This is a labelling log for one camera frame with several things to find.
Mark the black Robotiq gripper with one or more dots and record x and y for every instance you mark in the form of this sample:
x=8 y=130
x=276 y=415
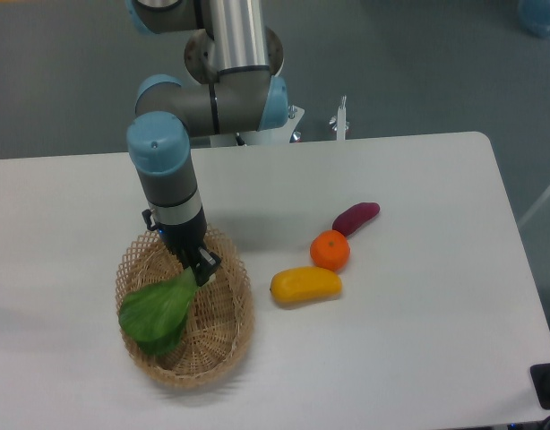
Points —
x=186 y=242

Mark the green bok choy vegetable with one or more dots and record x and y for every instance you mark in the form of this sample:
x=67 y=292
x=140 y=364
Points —
x=155 y=316

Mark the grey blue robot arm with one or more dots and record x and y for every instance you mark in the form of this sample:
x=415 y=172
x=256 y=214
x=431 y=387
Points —
x=244 y=97

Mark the woven wicker basket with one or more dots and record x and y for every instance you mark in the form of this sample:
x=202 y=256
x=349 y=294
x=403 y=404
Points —
x=220 y=323

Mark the yellow mango toy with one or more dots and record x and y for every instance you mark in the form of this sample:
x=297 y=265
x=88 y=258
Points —
x=304 y=285

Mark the orange tangerine toy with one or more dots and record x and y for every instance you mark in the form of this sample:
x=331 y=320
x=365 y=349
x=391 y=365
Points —
x=330 y=250

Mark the purple sweet potato toy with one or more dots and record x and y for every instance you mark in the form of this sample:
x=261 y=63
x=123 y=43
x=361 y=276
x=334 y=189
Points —
x=355 y=217

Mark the black power socket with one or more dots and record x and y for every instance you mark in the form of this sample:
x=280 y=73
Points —
x=540 y=375

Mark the blue plastic bag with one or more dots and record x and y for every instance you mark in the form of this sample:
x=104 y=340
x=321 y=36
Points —
x=534 y=15

